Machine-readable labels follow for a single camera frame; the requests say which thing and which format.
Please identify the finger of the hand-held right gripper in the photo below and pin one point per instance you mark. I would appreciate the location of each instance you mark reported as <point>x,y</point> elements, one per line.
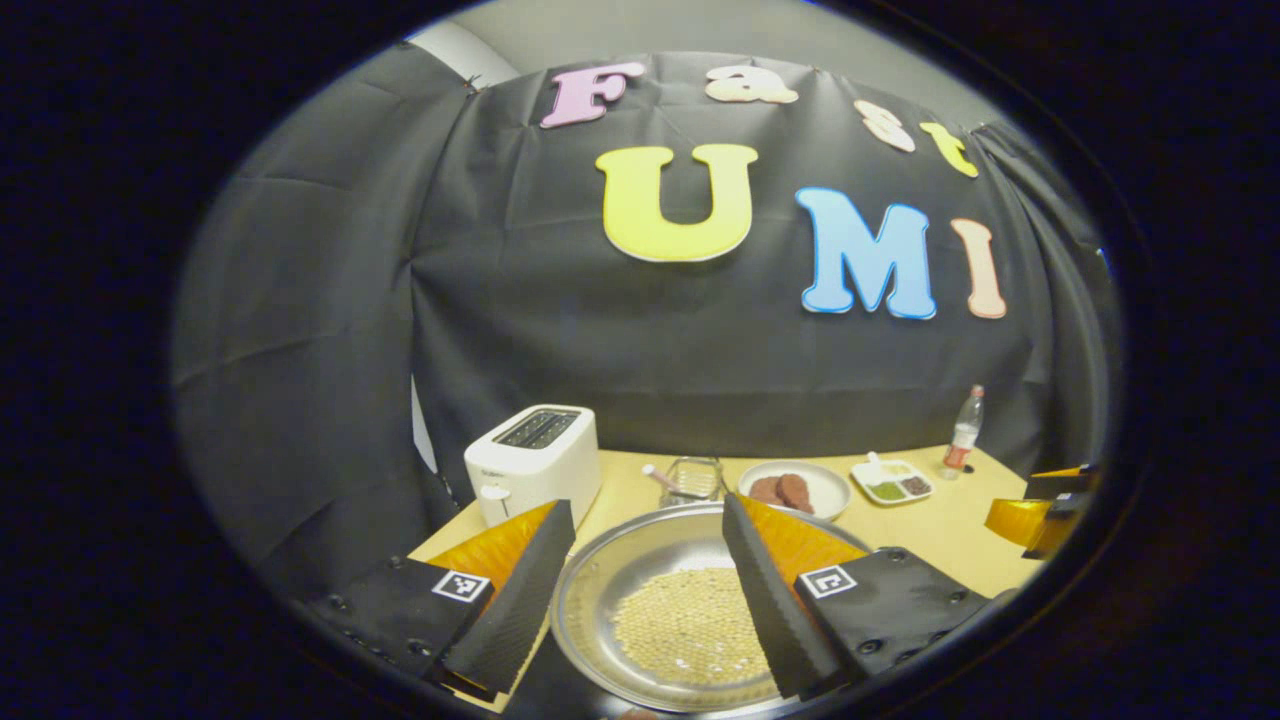
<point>1060,480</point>
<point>1020,520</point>

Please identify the pile of red beans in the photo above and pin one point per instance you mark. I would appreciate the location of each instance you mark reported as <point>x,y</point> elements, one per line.
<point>915,485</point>

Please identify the pile of green beans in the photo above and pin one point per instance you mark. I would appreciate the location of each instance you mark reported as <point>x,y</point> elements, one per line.
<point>887,491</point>

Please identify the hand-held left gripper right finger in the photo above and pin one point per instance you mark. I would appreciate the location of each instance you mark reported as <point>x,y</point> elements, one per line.
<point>775,605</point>

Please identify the pink straw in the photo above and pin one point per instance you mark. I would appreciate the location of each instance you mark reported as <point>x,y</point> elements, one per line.
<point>660,477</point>

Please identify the soybeans in pot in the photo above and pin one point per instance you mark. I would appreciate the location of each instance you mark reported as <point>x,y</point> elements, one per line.
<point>680,625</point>

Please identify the round white plate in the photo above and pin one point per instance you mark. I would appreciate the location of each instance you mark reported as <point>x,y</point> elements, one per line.
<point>828,490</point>

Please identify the stainless steel pot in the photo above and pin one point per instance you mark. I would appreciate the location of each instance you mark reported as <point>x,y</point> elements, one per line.
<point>620,560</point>

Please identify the black induction cooktop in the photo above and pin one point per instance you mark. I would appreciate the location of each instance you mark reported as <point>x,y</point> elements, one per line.
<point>545,690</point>

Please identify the white divided dish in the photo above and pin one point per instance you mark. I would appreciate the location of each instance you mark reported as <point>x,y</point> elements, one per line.
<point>862,472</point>

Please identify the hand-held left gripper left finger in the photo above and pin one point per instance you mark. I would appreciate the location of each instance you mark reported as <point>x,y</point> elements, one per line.
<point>515,610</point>

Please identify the white toaster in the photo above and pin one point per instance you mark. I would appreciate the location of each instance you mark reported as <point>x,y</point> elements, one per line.
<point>535,465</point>

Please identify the clear plastic water bottle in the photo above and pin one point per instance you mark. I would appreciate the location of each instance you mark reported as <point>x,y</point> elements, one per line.
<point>962,440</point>

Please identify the black backdrop cloth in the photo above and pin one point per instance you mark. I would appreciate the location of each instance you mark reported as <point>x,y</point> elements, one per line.
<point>500,300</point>

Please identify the brown meat patty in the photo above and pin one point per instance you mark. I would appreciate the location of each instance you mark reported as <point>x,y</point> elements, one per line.
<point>765,490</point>
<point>796,493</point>

